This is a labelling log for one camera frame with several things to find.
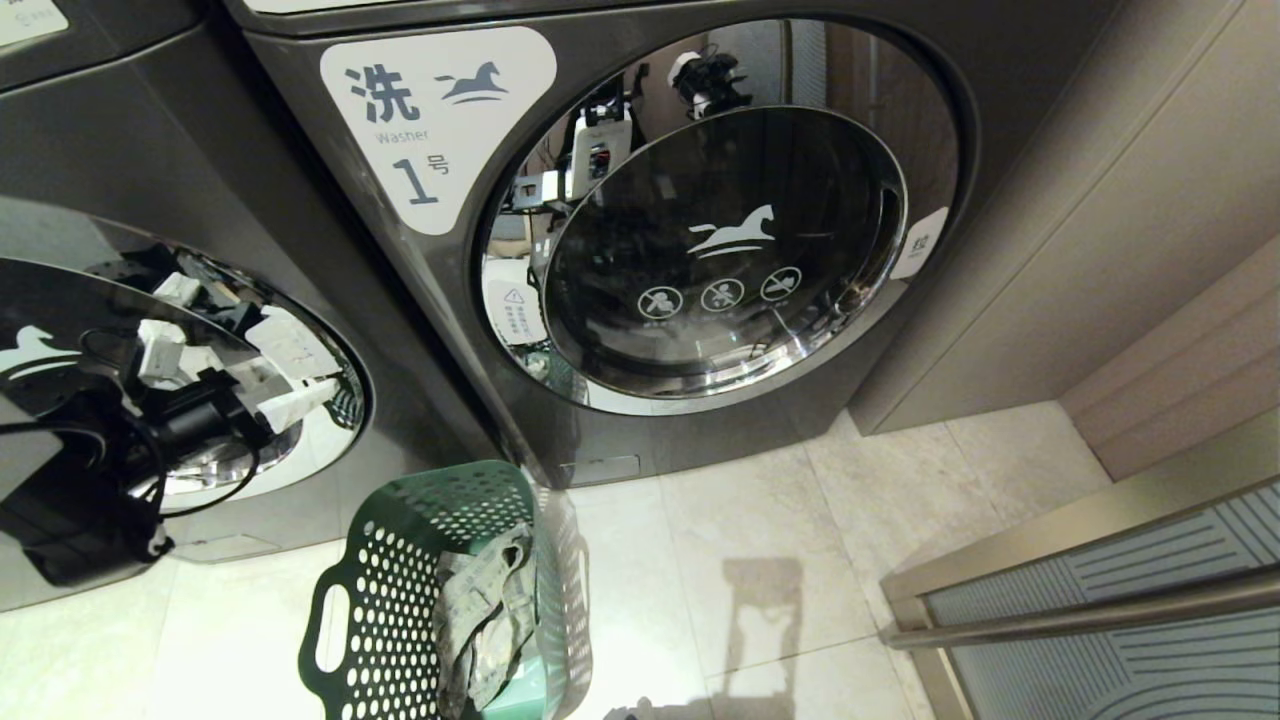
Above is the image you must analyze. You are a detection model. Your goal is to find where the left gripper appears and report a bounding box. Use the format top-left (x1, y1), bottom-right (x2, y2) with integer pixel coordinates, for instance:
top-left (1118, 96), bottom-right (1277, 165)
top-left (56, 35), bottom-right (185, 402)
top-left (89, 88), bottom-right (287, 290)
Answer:
top-left (150, 372), bottom-right (342, 459)

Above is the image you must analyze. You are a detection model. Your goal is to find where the round mirrored washer door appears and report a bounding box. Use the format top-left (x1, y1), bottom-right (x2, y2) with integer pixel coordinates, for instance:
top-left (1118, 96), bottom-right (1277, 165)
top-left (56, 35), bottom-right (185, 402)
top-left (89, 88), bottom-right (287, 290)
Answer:
top-left (479, 17), bottom-right (967, 417)
top-left (0, 195), bottom-right (374, 517)

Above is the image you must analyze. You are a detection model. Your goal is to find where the washer filter flap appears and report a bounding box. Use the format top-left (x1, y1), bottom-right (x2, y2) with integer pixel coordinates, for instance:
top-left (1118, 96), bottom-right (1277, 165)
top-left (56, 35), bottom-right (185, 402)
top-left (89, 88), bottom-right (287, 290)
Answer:
top-left (172, 534), bottom-right (253, 563)
top-left (558, 455), bottom-right (642, 488)

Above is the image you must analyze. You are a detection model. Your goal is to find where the green perforated laundry basket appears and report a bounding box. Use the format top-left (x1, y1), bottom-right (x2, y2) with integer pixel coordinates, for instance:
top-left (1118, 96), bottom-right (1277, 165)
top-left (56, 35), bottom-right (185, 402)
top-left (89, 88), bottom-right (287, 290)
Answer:
top-left (297, 459), bottom-right (594, 720)

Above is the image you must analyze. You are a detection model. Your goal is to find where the dark grey washing machine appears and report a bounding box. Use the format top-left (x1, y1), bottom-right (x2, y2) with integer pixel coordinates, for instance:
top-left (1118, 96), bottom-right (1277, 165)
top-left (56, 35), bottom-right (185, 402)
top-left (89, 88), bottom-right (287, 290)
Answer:
top-left (0, 0), bottom-right (503, 613)
top-left (222, 0), bottom-right (1123, 493)

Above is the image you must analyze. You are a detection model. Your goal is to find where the grey patterned garment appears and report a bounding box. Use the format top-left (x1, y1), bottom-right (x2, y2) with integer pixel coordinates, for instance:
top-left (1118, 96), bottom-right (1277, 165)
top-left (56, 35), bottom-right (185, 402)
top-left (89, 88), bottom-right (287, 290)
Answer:
top-left (434, 524), bottom-right (542, 720)

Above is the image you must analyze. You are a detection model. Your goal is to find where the ribbed glass door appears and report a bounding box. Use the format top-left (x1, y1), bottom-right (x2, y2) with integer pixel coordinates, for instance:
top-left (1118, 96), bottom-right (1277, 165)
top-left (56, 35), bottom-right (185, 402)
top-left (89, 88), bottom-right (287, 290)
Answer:
top-left (879, 474), bottom-right (1280, 720)

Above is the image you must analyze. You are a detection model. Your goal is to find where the black cable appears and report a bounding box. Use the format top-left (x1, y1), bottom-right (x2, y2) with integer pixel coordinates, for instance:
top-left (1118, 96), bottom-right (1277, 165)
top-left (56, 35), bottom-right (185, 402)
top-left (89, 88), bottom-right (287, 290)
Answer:
top-left (0, 418), bottom-right (263, 521)

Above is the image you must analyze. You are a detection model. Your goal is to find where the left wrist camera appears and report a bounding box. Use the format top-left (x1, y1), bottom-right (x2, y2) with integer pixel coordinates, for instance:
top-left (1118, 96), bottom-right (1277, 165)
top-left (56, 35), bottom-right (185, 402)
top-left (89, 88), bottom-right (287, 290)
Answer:
top-left (136, 320), bottom-right (189, 390)

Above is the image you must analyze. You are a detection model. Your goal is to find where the metal door handle bar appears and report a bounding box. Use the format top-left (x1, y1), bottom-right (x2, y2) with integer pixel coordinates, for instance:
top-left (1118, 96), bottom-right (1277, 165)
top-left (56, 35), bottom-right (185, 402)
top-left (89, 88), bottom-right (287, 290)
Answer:
top-left (884, 568), bottom-right (1280, 652)

